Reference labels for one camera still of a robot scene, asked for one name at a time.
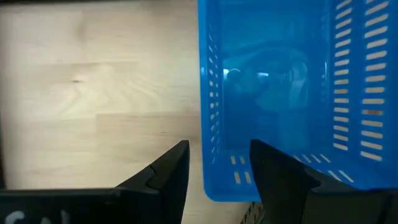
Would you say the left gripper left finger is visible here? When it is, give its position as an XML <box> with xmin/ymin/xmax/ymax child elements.
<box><xmin>114</xmin><ymin>139</ymin><xmax>191</xmax><ymax>224</ymax></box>

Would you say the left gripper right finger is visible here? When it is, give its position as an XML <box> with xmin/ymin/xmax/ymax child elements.
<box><xmin>249</xmin><ymin>139</ymin><xmax>358</xmax><ymax>224</ymax></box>

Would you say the blue slotted plastic basket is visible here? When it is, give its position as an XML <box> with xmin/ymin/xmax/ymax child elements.
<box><xmin>197</xmin><ymin>0</ymin><xmax>398</xmax><ymax>203</ymax></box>

